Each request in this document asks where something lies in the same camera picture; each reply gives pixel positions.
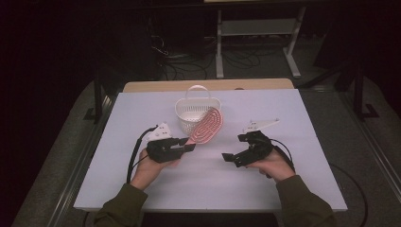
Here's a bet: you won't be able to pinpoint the person's left hand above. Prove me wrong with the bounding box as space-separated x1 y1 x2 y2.
130 148 182 191

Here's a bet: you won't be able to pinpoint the black floor cables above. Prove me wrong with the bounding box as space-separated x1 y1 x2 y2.
149 33 263 81

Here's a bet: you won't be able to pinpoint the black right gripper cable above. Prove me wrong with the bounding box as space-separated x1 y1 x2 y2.
266 137 296 174

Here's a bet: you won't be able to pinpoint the black metal stand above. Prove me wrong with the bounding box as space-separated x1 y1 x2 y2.
352 58 381 123
82 67 109 125

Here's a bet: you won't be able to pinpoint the white plastic basket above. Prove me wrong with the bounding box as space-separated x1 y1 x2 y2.
174 84 222 136

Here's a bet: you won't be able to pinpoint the white foam board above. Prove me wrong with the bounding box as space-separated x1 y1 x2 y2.
73 88 349 213

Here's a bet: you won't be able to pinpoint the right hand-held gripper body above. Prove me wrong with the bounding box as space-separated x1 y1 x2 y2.
232 117 281 168

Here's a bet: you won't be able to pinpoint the white metal desk frame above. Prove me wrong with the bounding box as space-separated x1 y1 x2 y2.
215 5 307 79

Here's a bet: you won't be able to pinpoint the black looped floor cable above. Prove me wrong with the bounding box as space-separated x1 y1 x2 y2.
328 163 370 227

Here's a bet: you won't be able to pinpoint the pink hairbrush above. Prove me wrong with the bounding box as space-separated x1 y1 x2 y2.
184 106 224 147

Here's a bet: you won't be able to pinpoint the person's right hand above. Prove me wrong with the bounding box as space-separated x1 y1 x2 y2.
254 148 297 183

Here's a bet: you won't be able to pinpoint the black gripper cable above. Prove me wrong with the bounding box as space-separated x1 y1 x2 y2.
266 137 296 174
126 124 159 184

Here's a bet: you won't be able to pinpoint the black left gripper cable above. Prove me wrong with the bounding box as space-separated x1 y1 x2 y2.
126 124 159 184

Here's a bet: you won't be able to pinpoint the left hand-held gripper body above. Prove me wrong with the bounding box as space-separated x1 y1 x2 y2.
146 122 191 165

